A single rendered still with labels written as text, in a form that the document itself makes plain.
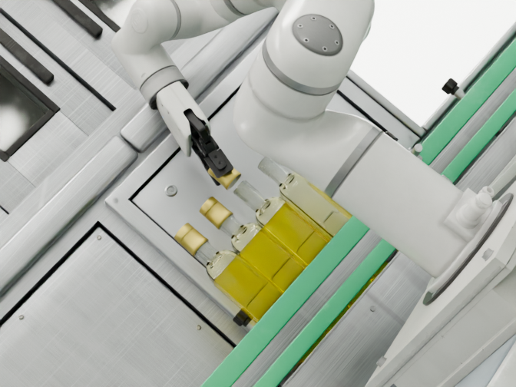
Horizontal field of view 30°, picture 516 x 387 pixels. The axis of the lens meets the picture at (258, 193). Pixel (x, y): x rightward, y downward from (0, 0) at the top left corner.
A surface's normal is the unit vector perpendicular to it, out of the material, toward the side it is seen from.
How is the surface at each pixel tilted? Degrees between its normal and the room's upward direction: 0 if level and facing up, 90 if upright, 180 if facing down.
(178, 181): 90
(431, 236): 94
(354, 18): 104
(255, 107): 79
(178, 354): 90
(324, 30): 92
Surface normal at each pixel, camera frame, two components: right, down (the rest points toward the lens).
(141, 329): 0.06, -0.26
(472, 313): -0.55, 0.49
